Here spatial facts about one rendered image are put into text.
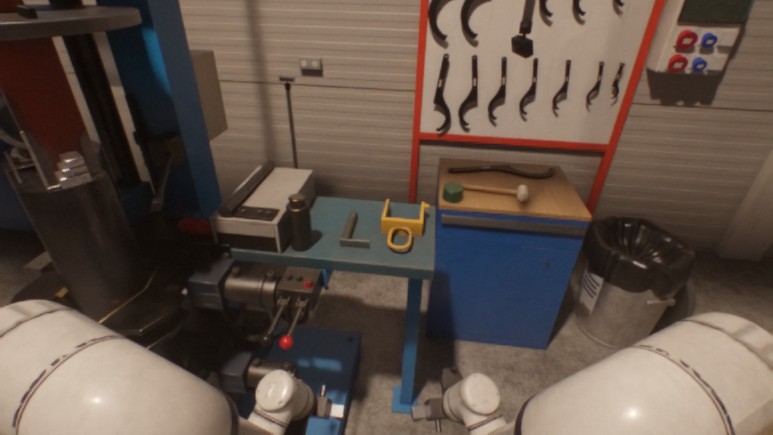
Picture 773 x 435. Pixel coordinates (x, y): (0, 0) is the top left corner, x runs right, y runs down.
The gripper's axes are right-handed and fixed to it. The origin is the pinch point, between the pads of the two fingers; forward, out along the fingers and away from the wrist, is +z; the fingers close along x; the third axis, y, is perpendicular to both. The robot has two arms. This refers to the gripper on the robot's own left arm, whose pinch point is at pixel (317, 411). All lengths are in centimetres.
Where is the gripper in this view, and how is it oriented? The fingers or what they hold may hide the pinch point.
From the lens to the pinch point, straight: 130.1
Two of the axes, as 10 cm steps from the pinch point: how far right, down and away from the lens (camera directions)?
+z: 1.5, 6.1, 7.8
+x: -9.8, 0.0, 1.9
